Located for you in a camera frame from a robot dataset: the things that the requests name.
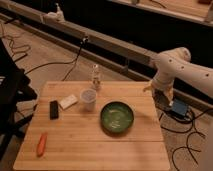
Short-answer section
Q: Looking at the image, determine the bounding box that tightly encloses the blue power box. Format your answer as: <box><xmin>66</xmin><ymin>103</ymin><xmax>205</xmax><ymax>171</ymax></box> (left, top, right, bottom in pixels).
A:
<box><xmin>171</xmin><ymin>99</ymin><xmax>188</xmax><ymax>118</ymax></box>

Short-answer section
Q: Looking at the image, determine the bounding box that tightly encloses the orange carrot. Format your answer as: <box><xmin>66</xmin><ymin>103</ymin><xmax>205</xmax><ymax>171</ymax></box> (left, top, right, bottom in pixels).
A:
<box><xmin>36</xmin><ymin>133</ymin><xmax>47</xmax><ymax>157</ymax></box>

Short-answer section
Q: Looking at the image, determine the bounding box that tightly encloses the black cable on floor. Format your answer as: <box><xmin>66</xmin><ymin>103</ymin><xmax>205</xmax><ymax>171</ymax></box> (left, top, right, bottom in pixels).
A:
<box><xmin>0</xmin><ymin>23</ymin><xmax>90</xmax><ymax>81</ymax></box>

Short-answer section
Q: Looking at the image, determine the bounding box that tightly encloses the white device on rail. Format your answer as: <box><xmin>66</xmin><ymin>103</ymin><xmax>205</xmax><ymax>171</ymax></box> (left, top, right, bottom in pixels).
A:
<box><xmin>45</xmin><ymin>3</ymin><xmax>65</xmax><ymax>22</ymax></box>

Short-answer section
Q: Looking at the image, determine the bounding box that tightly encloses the black chair frame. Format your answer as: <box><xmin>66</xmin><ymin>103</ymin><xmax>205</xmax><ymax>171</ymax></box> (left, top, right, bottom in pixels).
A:
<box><xmin>0</xmin><ymin>38</ymin><xmax>37</xmax><ymax>161</ymax></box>

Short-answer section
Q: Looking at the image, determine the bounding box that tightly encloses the black rectangular block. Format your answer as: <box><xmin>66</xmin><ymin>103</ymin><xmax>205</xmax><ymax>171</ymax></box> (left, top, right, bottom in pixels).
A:
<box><xmin>50</xmin><ymin>101</ymin><xmax>59</xmax><ymax>120</ymax></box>

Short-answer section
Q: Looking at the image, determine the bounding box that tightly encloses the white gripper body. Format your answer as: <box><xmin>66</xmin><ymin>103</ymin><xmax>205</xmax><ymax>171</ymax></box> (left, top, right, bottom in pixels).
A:
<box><xmin>152</xmin><ymin>75</ymin><xmax>174</xmax><ymax>92</ymax></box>

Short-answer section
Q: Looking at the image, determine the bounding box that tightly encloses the clear glass bottle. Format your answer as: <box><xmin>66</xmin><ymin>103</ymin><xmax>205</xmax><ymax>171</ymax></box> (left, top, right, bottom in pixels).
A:
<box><xmin>92</xmin><ymin>64</ymin><xmax>101</xmax><ymax>90</ymax></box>

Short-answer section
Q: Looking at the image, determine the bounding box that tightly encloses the grey metal rail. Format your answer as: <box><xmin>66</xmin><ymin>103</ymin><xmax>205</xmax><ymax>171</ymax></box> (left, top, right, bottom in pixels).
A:
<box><xmin>0</xmin><ymin>0</ymin><xmax>156</xmax><ymax>67</ymax></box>

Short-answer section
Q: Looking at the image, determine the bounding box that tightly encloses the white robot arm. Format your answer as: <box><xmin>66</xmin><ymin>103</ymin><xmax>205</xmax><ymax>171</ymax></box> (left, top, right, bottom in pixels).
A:
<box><xmin>143</xmin><ymin>47</ymin><xmax>213</xmax><ymax>103</ymax></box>

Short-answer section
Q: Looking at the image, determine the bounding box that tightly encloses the black cables right floor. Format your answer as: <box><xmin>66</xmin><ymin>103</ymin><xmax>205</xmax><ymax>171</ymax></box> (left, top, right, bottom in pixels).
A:
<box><xmin>156</xmin><ymin>103</ymin><xmax>213</xmax><ymax>166</ymax></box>

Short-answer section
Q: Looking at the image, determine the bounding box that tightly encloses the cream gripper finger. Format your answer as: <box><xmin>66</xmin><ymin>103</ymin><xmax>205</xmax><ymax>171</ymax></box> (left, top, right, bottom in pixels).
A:
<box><xmin>167</xmin><ymin>89</ymin><xmax>174</xmax><ymax>106</ymax></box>
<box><xmin>143</xmin><ymin>86</ymin><xmax>152</xmax><ymax>92</ymax></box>

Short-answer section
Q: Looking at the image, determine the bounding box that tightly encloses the white rectangular block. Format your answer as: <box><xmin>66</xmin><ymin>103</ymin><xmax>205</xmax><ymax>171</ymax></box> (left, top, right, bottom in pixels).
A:
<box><xmin>59</xmin><ymin>94</ymin><xmax>78</xmax><ymax>110</ymax></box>

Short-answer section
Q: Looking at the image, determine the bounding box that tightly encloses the green bowl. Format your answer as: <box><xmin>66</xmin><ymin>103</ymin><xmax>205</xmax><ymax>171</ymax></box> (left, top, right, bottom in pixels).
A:
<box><xmin>100</xmin><ymin>101</ymin><xmax>134</xmax><ymax>134</ymax></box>

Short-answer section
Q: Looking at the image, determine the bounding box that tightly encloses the white ceramic cup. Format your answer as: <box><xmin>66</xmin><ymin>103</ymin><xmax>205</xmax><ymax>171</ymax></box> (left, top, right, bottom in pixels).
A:
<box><xmin>80</xmin><ymin>89</ymin><xmax>97</xmax><ymax>111</ymax></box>

